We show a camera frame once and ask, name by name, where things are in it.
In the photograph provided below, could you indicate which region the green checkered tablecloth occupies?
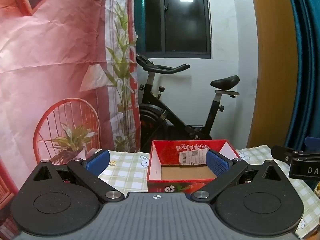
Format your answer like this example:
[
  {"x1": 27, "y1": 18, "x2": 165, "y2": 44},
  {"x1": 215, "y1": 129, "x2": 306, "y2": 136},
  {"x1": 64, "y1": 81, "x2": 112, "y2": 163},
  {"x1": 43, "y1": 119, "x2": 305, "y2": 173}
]
[{"x1": 85, "y1": 145, "x2": 320, "y2": 239}]

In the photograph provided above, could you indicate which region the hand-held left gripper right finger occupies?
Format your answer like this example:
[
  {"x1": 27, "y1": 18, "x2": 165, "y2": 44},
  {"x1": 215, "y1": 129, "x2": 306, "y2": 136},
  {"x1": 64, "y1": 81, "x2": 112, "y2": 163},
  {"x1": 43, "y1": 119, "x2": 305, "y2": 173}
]
[{"x1": 192, "y1": 149, "x2": 290, "y2": 203}]

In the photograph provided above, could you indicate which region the pink printed backdrop cloth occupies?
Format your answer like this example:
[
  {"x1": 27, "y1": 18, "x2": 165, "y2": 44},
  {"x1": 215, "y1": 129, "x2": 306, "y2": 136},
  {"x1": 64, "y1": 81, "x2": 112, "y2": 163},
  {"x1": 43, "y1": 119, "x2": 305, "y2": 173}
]
[{"x1": 0, "y1": 0, "x2": 142, "y2": 230}]

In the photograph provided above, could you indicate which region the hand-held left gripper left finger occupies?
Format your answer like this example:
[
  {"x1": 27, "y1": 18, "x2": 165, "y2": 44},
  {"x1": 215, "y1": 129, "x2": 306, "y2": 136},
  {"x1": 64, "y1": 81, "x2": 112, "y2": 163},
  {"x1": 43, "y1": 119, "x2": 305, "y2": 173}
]
[{"x1": 25, "y1": 149, "x2": 125, "y2": 203}]

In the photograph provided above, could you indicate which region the wooden door panel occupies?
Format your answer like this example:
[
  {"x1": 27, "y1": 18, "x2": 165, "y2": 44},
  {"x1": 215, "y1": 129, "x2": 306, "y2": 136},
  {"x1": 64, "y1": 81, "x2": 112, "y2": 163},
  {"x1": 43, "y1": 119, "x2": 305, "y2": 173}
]
[{"x1": 246, "y1": 0, "x2": 300, "y2": 148}]

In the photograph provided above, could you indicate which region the dark framed window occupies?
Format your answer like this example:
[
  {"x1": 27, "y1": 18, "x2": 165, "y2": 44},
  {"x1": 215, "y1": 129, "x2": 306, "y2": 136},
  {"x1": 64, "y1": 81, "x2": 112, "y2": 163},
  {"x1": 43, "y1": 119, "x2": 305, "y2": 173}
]
[{"x1": 144, "y1": 0, "x2": 212, "y2": 60}]

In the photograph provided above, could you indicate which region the red cardboard box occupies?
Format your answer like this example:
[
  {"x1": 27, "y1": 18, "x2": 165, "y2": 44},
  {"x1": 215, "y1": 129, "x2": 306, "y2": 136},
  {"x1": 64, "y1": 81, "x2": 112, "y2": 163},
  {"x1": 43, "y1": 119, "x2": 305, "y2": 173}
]
[{"x1": 146, "y1": 139, "x2": 242, "y2": 195}]

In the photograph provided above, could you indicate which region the black exercise bike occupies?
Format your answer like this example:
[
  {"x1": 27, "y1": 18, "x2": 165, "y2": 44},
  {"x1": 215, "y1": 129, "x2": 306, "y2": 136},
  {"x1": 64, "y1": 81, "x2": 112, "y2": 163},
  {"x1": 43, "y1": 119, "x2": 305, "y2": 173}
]
[{"x1": 136, "y1": 53, "x2": 240, "y2": 153}]

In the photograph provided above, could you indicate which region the teal curtain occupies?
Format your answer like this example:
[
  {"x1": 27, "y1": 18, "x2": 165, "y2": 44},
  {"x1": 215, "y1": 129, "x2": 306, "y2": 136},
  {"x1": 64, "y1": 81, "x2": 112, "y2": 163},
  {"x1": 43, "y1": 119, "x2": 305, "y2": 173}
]
[{"x1": 284, "y1": 0, "x2": 320, "y2": 151}]

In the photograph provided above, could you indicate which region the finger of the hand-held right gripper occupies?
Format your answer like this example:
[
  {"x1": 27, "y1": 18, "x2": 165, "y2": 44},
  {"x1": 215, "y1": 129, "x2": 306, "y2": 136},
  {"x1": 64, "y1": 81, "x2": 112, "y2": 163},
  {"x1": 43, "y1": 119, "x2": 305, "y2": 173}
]
[{"x1": 271, "y1": 145, "x2": 320, "y2": 167}]

